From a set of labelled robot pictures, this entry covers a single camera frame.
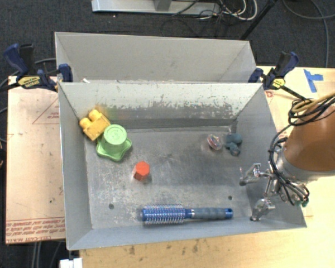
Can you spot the orange hexagonal block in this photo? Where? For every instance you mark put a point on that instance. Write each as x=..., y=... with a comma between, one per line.
x=141, y=170

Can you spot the yellow toy building block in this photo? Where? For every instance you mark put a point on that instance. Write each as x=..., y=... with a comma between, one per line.
x=94, y=126

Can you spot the brown cardboard board, red print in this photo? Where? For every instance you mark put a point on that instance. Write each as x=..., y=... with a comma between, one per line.
x=33, y=160

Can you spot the green plastic cup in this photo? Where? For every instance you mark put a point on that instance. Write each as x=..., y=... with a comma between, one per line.
x=114, y=141

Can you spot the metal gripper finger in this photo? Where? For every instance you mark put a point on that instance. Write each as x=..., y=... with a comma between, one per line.
x=252, y=177
x=262, y=206

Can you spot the clear multicolour spinning top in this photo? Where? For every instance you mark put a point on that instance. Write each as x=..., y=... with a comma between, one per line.
x=215, y=142

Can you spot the grey metal bin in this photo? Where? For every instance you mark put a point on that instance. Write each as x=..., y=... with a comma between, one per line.
x=173, y=160

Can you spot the blue-grey toy animal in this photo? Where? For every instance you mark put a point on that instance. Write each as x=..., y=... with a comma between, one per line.
x=233, y=141

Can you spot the blue round hairbrush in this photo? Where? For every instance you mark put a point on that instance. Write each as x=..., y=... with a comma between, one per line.
x=167, y=214

